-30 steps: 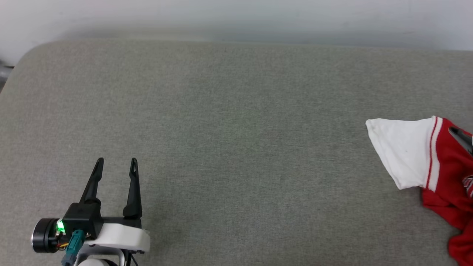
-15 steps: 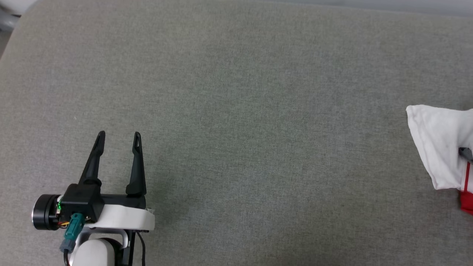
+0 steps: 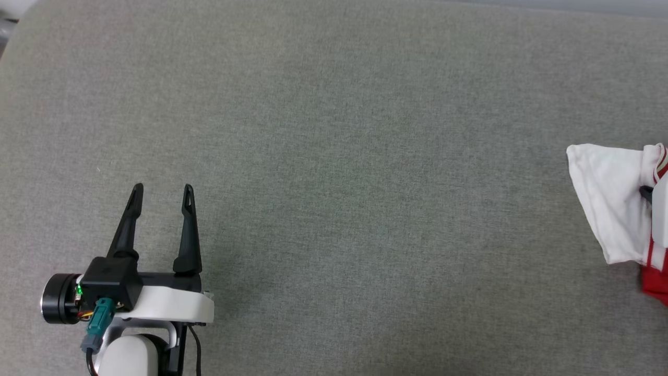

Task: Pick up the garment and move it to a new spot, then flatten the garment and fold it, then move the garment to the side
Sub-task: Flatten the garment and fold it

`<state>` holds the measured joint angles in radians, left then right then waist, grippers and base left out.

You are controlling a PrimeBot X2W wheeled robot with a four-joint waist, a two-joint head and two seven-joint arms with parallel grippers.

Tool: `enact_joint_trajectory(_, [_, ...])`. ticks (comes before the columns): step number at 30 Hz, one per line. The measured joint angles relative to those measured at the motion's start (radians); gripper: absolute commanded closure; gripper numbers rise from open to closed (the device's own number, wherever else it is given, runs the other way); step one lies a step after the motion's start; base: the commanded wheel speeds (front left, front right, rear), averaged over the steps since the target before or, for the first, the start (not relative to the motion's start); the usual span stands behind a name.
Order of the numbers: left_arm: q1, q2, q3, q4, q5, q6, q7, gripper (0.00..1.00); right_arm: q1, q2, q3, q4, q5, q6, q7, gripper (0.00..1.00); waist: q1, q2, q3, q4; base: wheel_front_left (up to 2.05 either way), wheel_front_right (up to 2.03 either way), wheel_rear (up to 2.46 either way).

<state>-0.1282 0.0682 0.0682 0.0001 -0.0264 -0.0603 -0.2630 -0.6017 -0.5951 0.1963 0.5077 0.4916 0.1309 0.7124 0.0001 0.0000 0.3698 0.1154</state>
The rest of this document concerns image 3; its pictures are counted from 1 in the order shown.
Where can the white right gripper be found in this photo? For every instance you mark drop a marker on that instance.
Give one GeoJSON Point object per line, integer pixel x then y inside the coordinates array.
{"type": "Point", "coordinates": [660, 214]}

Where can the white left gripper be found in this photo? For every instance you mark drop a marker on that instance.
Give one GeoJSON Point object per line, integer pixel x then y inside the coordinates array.
{"type": "Point", "coordinates": [172, 305]}

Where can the red and white Bulls jersey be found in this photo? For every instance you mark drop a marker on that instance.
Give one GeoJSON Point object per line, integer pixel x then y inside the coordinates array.
{"type": "Point", "coordinates": [610, 203]}

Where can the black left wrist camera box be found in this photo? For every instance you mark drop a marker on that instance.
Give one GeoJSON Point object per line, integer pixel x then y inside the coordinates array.
{"type": "Point", "coordinates": [110, 279]}

